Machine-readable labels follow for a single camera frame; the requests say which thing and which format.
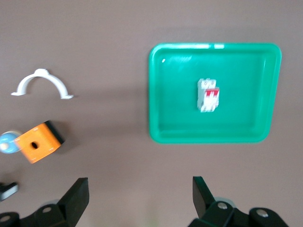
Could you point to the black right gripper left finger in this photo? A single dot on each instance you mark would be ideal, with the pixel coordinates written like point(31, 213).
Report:
point(71, 203)

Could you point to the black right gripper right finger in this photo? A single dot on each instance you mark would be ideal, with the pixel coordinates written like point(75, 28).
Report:
point(208, 203)

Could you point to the white red circuit breaker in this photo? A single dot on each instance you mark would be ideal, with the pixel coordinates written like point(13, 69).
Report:
point(207, 95)

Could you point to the blue round dome capacitor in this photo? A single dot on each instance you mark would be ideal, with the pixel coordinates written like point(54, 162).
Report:
point(7, 142)

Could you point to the black push button red tip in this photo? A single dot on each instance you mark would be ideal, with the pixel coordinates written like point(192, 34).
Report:
point(8, 191)

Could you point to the orange button box black base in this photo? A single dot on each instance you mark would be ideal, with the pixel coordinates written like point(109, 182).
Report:
point(38, 144)

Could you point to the green plastic tray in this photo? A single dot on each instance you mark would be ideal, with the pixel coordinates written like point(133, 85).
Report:
point(213, 94)

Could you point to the small white pipe clamp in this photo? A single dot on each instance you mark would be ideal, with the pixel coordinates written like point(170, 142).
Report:
point(60, 85)

